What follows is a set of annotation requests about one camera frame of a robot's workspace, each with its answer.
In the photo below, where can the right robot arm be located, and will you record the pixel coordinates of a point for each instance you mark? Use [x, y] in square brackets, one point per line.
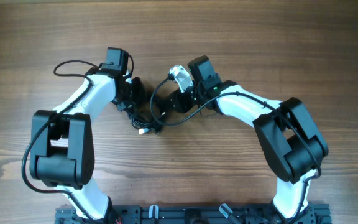
[292, 144]

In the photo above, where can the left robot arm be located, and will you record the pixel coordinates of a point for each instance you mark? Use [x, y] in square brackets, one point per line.
[61, 149]

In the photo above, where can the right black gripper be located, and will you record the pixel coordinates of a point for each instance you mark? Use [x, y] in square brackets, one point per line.
[181, 105]

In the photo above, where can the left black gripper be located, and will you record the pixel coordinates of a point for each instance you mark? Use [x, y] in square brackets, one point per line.
[142, 91]

